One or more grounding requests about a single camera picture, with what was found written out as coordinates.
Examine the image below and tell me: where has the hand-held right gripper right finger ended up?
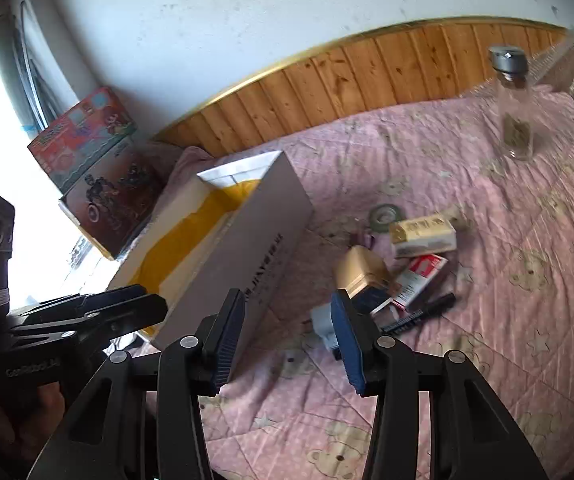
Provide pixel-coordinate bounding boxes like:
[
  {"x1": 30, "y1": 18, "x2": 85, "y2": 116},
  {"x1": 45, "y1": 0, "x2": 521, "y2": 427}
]
[{"x1": 330, "y1": 288, "x2": 550, "y2": 480}]

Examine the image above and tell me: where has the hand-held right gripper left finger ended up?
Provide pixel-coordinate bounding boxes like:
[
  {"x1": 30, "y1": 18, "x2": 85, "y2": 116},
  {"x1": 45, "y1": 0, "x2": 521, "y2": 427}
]
[{"x1": 27, "y1": 287, "x2": 248, "y2": 480}]

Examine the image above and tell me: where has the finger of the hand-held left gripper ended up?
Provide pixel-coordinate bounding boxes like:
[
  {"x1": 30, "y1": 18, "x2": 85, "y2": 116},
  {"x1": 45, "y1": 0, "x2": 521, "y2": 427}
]
[
  {"x1": 9, "y1": 294, "x2": 169, "y2": 357},
  {"x1": 7, "y1": 284, "x2": 147, "y2": 328}
]

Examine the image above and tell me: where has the light grey plastic block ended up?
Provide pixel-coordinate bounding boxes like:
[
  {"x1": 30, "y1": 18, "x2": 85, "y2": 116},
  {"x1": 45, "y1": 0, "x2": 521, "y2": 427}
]
[{"x1": 310, "y1": 302, "x2": 340, "y2": 353}]

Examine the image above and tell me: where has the dark blue flat pack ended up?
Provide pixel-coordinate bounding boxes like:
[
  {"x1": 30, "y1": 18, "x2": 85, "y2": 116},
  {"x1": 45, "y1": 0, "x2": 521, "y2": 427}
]
[{"x1": 354, "y1": 287, "x2": 395, "y2": 316}]

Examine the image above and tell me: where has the black comb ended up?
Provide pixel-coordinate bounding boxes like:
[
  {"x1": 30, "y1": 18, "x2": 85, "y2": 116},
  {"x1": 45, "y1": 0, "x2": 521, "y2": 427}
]
[{"x1": 379, "y1": 310, "x2": 425, "y2": 336}]

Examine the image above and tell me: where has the gold square box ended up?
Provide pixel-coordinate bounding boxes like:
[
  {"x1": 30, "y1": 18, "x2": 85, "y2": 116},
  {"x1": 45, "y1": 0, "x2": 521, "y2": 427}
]
[{"x1": 333, "y1": 247, "x2": 393, "y2": 301}]

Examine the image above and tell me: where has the white cardboard box yellow lining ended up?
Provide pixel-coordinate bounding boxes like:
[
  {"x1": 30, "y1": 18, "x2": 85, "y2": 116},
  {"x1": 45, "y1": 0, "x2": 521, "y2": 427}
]
[{"x1": 107, "y1": 150, "x2": 315, "y2": 361}]

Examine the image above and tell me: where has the red and white small box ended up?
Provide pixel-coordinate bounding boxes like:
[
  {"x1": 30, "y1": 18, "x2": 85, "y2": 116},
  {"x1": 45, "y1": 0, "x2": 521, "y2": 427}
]
[{"x1": 392, "y1": 254, "x2": 449, "y2": 311}]

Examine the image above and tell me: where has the cream yellow cigarette pack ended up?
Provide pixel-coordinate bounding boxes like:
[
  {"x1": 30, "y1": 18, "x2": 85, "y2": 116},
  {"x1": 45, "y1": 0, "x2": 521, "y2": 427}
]
[{"x1": 388, "y1": 214, "x2": 458, "y2": 259}]

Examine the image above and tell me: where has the person's left hand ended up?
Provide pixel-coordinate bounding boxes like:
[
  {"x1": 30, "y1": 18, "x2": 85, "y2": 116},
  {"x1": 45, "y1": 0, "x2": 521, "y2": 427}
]
[{"x1": 0, "y1": 382, "x2": 68, "y2": 480}]

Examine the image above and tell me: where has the dark superhero toy box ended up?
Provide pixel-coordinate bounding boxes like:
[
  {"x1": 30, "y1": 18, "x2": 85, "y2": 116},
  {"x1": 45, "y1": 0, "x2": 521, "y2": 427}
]
[{"x1": 58, "y1": 135, "x2": 165, "y2": 261}]

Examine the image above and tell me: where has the black marker pen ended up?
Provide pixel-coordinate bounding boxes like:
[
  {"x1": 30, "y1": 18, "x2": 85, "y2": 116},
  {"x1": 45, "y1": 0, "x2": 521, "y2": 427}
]
[{"x1": 407, "y1": 292, "x2": 457, "y2": 321}]

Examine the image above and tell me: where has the pink bear print quilt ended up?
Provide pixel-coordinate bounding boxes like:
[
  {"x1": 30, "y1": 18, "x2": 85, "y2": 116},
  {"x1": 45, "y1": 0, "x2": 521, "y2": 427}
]
[{"x1": 117, "y1": 80, "x2": 574, "y2": 480}]

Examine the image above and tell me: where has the grey-green tape roll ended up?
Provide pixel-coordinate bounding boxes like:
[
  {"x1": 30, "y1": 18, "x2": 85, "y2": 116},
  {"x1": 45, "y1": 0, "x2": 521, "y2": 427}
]
[{"x1": 368, "y1": 204, "x2": 402, "y2": 228}]

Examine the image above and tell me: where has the colourful cartoon toy box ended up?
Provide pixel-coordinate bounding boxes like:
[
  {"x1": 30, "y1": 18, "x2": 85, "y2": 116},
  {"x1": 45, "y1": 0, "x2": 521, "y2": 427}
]
[{"x1": 27, "y1": 86, "x2": 138, "y2": 196}]

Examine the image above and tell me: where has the grey pipe bundle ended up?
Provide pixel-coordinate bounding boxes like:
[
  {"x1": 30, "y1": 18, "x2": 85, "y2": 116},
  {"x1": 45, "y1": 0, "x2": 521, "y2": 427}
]
[{"x1": 12, "y1": 0, "x2": 52, "y2": 131}]

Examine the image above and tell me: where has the glass bottle silver lid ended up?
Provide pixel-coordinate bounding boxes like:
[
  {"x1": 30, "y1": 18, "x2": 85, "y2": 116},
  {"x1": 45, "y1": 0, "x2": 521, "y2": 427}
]
[{"x1": 487, "y1": 45, "x2": 538, "y2": 162}]

